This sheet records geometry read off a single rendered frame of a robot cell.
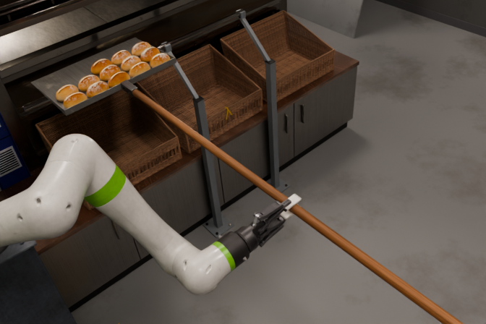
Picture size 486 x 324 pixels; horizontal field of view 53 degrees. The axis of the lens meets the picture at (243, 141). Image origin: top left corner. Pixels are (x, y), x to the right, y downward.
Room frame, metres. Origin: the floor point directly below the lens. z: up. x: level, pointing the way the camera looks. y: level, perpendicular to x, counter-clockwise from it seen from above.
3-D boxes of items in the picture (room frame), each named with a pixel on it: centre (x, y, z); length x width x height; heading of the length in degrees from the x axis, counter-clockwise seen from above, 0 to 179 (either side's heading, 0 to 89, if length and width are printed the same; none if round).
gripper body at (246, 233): (0.91, 0.00, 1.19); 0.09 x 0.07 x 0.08; 128
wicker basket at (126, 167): (2.00, 0.69, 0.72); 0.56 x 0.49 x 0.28; 126
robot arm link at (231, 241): (0.86, 0.06, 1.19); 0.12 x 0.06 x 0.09; 38
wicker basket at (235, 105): (2.35, 0.22, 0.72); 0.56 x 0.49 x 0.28; 128
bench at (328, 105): (2.26, 0.31, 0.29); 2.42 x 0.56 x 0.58; 127
